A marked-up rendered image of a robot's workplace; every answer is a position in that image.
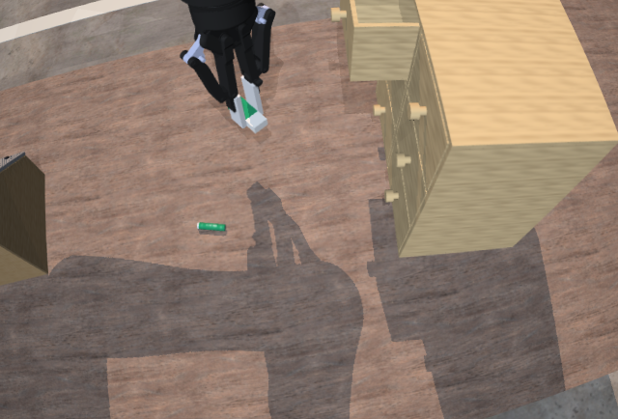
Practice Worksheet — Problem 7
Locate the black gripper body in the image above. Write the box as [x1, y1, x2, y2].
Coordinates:
[188, 0, 258, 54]

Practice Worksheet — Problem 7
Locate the light wooden chest of drawers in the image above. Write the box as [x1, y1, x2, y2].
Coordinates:
[386, 0, 618, 258]

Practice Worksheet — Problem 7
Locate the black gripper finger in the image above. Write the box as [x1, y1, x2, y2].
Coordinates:
[235, 3, 275, 114]
[180, 33, 247, 128]

